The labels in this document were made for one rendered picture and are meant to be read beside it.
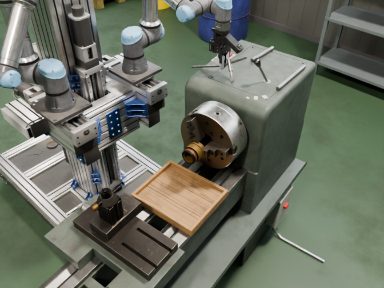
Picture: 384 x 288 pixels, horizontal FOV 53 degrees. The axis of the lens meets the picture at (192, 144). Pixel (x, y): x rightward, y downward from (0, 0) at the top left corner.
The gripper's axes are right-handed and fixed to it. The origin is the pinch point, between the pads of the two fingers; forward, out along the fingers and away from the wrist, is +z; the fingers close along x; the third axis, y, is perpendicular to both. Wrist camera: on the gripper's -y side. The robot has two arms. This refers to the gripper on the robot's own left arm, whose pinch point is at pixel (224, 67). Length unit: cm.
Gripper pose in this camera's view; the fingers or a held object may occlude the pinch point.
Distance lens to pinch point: 202.5
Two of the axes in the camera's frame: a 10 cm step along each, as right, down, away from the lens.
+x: -6.0, 5.2, -6.1
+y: -8.0, -3.8, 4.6
